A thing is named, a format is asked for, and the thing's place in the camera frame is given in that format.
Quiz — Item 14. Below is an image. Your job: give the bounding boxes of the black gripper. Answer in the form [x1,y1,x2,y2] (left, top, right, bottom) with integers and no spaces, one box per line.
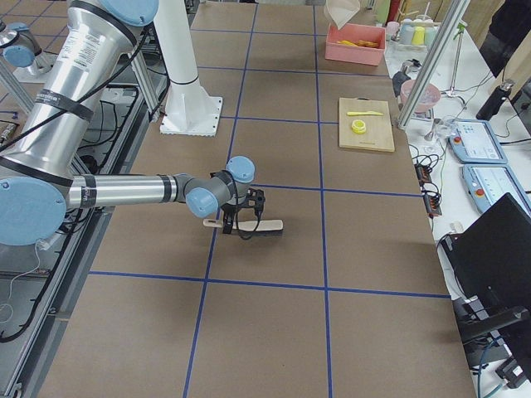
[222,188,266,235]

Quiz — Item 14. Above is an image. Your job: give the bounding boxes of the beige hand brush black bristles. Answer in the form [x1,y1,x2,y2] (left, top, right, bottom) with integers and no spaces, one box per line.
[202,219,284,236]

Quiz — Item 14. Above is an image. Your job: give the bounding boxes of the brown toy potato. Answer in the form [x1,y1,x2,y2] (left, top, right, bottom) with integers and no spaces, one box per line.
[355,40,379,48]

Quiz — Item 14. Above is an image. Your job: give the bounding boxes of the beige plastic dustpan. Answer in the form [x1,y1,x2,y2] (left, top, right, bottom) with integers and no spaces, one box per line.
[324,0,361,29]

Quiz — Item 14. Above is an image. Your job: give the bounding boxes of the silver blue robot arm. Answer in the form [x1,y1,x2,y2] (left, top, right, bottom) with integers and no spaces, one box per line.
[1,1,265,246]

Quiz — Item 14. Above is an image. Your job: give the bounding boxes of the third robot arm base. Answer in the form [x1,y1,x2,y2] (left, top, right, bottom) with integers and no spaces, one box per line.
[1,21,56,84]

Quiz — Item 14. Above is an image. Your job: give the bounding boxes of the pink plastic bin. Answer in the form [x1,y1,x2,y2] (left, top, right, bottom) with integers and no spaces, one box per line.
[324,23,386,66]

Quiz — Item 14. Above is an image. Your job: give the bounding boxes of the yellow toy lemon slice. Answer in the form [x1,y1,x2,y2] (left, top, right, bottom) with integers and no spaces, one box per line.
[351,119,367,134]

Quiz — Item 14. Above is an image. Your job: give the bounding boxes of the yellow plastic toy knife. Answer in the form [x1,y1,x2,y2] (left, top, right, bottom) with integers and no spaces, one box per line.
[346,110,384,117]

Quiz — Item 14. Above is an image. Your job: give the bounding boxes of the bamboo cutting board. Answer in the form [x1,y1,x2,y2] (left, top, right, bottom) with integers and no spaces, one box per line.
[339,98,395,153]

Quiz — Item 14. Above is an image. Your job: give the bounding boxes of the pink bowl with clear pieces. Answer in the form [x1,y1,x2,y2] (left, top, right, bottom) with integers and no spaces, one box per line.
[400,79,441,113]

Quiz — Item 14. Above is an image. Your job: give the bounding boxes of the upper teach pendant tablet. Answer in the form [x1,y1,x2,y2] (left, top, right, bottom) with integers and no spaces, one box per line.
[448,119,508,164]

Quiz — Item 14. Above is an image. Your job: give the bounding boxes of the teach pendant tablet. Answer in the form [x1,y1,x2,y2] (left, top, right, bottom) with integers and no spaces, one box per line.
[461,164,530,215]
[448,119,508,164]

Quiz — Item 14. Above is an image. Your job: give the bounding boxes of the lower teach pendant tablet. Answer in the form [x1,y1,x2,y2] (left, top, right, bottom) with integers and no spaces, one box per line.
[461,164,530,215]

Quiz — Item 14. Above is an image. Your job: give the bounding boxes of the stacked coloured cups and bowls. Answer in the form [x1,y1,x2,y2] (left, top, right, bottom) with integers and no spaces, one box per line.
[386,15,440,48]

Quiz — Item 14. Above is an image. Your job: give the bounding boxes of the black monitor on stand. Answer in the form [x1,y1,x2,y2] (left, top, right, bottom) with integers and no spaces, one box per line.
[442,193,530,375]

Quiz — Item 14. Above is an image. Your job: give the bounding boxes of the black water bottle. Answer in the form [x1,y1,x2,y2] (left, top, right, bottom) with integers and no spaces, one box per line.
[475,79,514,120]

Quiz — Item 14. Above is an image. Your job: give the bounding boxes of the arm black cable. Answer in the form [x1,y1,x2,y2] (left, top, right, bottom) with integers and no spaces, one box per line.
[0,24,266,241]

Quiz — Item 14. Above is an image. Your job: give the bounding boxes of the aluminium frame post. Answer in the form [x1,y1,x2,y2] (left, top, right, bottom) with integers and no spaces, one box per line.
[397,0,470,130]

